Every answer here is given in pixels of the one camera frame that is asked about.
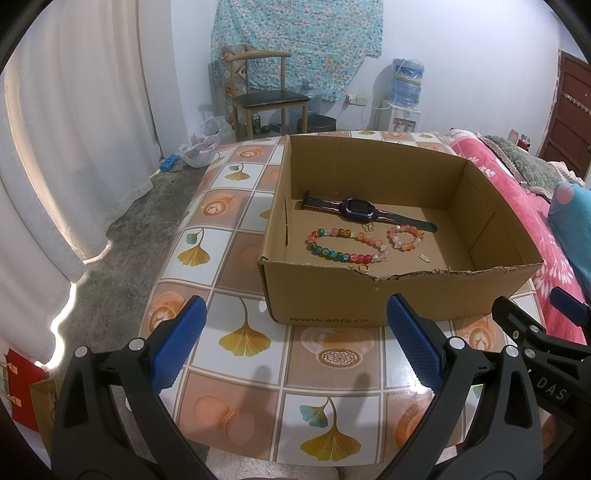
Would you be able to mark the small silver clip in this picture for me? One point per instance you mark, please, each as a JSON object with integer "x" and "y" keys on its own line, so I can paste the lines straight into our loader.
{"x": 424, "y": 257}

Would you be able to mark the white fluffy rug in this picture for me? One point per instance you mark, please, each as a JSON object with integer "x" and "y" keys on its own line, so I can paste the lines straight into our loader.
{"x": 277, "y": 470}

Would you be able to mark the small red jar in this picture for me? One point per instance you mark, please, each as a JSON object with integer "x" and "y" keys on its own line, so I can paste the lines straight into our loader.
{"x": 524, "y": 142}

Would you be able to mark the red gift bag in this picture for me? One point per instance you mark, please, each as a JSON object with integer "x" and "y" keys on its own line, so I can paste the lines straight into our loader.
{"x": 25, "y": 387}

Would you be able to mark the white wall socket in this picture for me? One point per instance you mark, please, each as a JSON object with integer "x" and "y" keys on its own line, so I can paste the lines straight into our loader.
{"x": 358, "y": 99}

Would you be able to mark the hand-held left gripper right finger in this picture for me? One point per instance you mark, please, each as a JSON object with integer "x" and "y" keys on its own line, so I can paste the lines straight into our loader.
{"x": 413, "y": 344}

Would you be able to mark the patterned board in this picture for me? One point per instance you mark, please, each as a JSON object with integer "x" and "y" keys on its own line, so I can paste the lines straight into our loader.
{"x": 228, "y": 83}

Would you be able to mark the wooden chair black seat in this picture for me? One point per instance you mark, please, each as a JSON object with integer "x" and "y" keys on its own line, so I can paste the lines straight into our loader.
{"x": 270, "y": 98}

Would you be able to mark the teal plush cushion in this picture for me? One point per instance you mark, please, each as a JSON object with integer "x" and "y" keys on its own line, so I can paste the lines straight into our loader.
{"x": 575, "y": 221}

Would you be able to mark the green glass jar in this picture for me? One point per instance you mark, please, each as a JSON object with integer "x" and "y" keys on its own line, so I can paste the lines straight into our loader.
{"x": 256, "y": 124}

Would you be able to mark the brown cardboard box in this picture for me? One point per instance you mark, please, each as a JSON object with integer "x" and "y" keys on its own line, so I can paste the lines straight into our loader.
{"x": 332, "y": 300}

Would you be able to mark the black trash bin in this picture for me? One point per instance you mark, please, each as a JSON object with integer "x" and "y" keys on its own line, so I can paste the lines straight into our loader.
{"x": 318, "y": 124}

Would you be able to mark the brown wooden door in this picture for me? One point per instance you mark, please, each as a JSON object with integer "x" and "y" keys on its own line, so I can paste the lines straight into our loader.
{"x": 570, "y": 129}

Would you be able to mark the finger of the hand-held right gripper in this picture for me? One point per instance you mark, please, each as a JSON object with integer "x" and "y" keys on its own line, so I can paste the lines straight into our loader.
{"x": 572, "y": 307}
{"x": 508, "y": 316}

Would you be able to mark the grey-green knitted blanket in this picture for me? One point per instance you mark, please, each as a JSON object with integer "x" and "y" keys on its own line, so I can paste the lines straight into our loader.
{"x": 521, "y": 161}

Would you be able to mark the white water dispenser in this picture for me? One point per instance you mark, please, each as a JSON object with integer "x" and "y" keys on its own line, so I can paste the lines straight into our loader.
{"x": 399, "y": 121}

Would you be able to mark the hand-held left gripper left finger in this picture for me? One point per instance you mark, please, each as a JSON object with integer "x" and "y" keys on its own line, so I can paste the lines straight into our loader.
{"x": 178, "y": 341}

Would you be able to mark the gold butterfly pendant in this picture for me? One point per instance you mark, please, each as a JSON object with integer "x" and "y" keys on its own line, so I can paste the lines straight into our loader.
{"x": 368, "y": 227}

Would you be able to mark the pink blanket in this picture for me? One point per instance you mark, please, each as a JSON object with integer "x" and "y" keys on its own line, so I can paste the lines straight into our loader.
{"x": 517, "y": 198}

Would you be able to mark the white curtain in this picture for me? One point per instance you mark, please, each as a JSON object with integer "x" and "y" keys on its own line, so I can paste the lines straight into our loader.
{"x": 69, "y": 138}

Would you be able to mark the white plastic bag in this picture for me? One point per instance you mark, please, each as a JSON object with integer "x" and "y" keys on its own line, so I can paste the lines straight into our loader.
{"x": 203, "y": 147}

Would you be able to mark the blue floral wall cloth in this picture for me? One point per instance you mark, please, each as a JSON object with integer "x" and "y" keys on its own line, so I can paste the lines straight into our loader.
{"x": 314, "y": 41}

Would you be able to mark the brown paper bag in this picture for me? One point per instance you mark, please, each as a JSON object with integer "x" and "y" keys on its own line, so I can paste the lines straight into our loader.
{"x": 46, "y": 406}

